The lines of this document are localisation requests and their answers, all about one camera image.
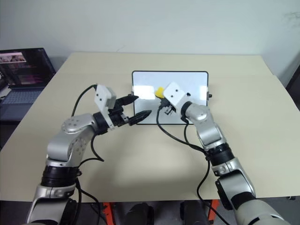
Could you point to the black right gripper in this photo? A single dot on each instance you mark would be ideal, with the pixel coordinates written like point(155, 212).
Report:
point(169, 109)

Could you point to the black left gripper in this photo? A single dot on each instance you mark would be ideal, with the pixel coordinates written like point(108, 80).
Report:
point(117, 116)

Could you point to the yellow object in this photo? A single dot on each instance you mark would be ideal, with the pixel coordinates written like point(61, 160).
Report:
point(160, 92)

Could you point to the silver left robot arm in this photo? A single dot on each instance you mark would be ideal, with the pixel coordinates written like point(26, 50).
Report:
point(61, 145)

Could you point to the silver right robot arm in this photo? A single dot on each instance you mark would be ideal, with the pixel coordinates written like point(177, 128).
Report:
point(211, 133)

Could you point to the black-framed whiteboard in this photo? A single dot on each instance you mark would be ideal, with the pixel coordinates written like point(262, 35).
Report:
point(150, 82)

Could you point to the small black whiteboard clip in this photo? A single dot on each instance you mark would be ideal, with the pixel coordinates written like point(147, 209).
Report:
point(210, 95)

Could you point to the open dark laptop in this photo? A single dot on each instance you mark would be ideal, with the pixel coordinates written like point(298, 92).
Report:
point(21, 79)

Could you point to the dark furniture piece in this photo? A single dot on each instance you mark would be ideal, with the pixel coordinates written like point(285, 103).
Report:
point(294, 77)

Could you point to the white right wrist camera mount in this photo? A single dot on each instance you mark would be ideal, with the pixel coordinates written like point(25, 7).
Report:
point(175, 93)

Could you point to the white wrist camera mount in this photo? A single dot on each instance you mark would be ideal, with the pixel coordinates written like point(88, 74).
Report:
point(103, 97)
point(175, 93)

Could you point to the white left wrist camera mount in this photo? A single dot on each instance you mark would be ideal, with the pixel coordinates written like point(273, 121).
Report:
point(103, 97)

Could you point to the orange metal frame piece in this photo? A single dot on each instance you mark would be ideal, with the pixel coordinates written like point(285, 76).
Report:
point(107, 213)
point(210, 211)

